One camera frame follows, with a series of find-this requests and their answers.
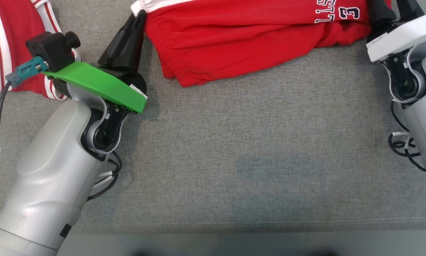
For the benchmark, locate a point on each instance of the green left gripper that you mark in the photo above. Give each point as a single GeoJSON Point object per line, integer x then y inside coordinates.
{"type": "Point", "coordinates": [99, 85]}

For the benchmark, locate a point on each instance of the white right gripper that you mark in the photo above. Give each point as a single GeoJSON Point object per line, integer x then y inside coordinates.
{"type": "Point", "coordinates": [405, 35]}

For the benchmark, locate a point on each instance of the red white-trimmed jersey shirt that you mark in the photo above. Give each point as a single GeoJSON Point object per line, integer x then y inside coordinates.
{"type": "Point", "coordinates": [17, 42]}

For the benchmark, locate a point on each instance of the red basketball shorts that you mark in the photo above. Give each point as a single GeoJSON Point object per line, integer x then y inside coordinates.
{"type": "Point", "coordinates": [241, 39]}

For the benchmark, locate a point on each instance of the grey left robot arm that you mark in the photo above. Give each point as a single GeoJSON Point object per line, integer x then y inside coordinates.
{"type": "Point", "coordinates": [45, 170]}

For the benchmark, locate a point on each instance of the grey fabric sofa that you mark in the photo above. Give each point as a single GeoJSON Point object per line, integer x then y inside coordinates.
{"type": "Point", "coordinates": [252, 149]}

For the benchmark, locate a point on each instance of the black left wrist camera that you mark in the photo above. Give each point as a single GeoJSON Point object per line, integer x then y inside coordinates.
{"type": "Point", "coordinates": [52, 48]}

